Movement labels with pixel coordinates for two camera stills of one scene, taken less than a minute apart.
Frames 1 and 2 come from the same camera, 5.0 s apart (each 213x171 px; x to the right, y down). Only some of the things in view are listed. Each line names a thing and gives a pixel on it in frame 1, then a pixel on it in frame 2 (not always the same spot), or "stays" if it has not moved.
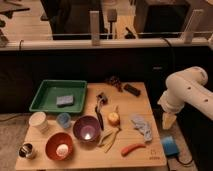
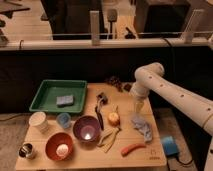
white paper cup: [38, 121] stays
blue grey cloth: [142, 125] stays
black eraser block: [132, 90] stays
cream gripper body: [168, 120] → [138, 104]
